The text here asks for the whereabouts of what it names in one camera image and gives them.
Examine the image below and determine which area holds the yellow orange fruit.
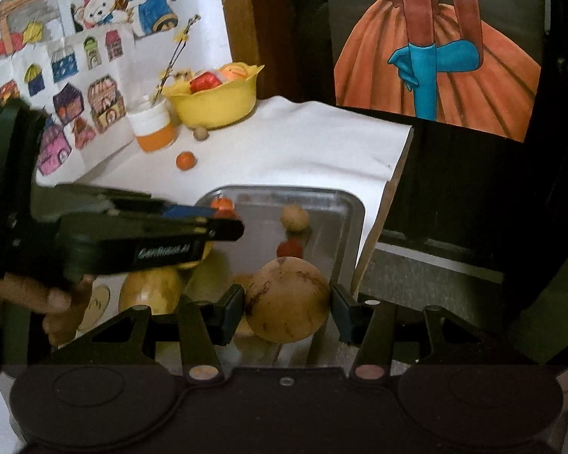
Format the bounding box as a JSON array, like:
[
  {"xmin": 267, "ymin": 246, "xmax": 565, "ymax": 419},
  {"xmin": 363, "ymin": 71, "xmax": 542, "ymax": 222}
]
[{"xmin": 119, "ymin": 266, "xmax": 184, "ymax": 315}]

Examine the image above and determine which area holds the round beige striped fruit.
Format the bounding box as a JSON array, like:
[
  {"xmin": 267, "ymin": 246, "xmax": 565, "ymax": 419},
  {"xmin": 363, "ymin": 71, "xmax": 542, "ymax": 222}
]
[{"xmin": 245, "ymin": 257, "xmax": 330, "ymax": 343}]

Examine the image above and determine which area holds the left hand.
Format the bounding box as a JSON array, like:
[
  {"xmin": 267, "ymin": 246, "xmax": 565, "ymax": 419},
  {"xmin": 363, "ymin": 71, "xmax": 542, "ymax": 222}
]
[{"xmin": 0, "ymin": 274, "xmax": 95, "ymax": 347}]

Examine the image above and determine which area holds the tangerine with stem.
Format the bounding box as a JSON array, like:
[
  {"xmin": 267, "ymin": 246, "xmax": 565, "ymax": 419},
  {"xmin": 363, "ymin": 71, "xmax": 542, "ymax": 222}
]
[{"xmin": 210, "ymin": 195, "xmax": 235, "ymax": 211}]

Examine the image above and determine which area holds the silver metal tray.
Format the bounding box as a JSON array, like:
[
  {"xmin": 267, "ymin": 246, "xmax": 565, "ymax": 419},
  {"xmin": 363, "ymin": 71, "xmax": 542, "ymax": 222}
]
[{"xmin": 180, "ymin": 185, "xmax": 365, "ymax": 369}]

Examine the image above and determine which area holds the orange white cup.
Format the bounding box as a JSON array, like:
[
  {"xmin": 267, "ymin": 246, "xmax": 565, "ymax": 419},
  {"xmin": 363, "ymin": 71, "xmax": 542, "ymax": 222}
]
[{"xmin": 127, "ymin": 98, "xmax": 175, "ymax": 153}]

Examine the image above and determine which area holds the small tangerine on cloth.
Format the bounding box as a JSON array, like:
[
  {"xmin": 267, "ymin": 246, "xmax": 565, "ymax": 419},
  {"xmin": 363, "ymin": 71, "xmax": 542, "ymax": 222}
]
[{"xmin": 175, "ymin": 151, "xmax": 198, "ymax": 171}]

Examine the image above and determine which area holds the house stickers sheet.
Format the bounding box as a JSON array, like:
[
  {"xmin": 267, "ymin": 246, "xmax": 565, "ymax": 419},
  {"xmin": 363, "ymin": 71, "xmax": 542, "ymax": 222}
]
[{"xmin": 0, "ymin": 25, "xmax": 135, "ymax": 185}]

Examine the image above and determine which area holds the small brown nut by bowl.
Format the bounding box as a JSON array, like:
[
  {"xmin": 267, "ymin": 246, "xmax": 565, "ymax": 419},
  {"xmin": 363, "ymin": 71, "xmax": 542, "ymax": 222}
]
[{"xmin": 193, "ymin": 127, "xmax": 209, "ymax": 141}]

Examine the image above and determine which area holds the white tablecloth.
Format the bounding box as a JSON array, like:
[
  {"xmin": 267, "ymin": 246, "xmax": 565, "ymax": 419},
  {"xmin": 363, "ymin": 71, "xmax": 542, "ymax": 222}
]
[{"xmin": 0, "ymin": 95, "xmax": 415, "ymax": 454}]

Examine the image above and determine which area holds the yellow plastic bowl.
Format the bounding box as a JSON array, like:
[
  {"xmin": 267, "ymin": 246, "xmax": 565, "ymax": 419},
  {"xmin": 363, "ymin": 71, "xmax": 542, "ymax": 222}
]
[{"xmin": 162, "ymin": 62, "xmax": 264, "ymax": 129}]

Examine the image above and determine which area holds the red packet in bowl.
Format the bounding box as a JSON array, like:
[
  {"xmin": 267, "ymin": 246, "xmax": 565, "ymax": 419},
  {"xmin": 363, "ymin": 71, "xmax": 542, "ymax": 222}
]
[{"xmin": 190, "ymin": 71, "xmax": 222, "ymax": 93}]

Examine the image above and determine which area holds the yellow flower twig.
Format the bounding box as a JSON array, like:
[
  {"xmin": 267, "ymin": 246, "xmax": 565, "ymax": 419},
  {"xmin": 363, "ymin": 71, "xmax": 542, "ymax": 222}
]
[{"xmin": 150, "ymin": 14, "xmax": 201, "ymax": 106}]

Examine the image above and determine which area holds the orange dress lady painting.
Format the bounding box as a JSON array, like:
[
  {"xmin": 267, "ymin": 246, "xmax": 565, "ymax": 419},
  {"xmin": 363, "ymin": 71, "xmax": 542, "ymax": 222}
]
[{"xmin": 334, "ymin": 0, "xmax": 541, "ymax": 141}]

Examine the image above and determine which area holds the brown wooden frame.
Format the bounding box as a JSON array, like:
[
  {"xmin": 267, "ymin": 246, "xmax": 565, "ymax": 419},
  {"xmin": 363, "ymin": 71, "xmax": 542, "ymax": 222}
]
[{"xmin": 215, "ymin": 0, "xmax": 267, "ymax": 101}]

